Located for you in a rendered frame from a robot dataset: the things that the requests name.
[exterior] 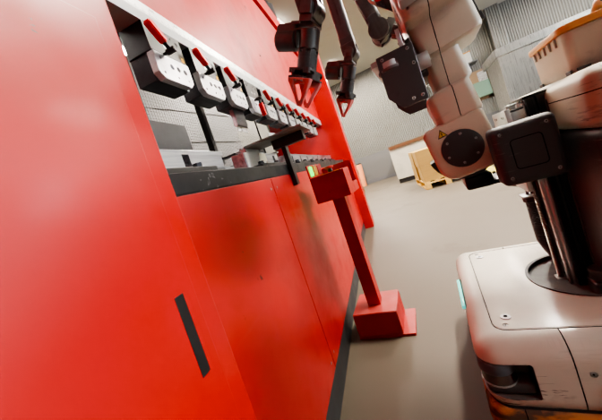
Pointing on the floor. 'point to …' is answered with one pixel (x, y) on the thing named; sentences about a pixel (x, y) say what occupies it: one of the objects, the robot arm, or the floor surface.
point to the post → (206, 128)
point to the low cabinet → (405, 158)
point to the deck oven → (518, 65)
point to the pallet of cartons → (421, 162)
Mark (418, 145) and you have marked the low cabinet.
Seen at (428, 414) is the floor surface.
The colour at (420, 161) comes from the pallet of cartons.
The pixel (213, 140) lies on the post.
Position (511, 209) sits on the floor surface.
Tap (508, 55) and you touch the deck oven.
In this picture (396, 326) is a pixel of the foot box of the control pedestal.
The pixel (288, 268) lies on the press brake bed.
